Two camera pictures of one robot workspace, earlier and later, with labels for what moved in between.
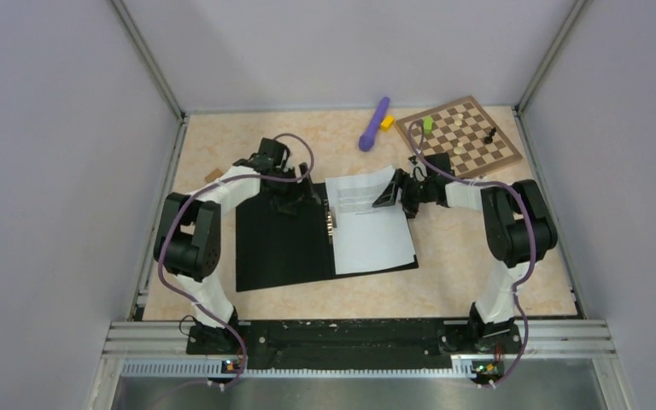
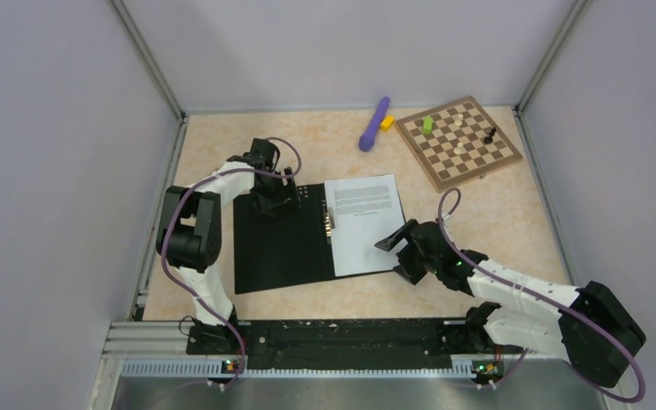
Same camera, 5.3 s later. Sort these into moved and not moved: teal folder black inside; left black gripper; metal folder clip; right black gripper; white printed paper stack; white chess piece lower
Moved: right black gripper; left black gripper
Not moved: metal folder clip; white chess piece lower; teal folder black inside; white printed paper stack
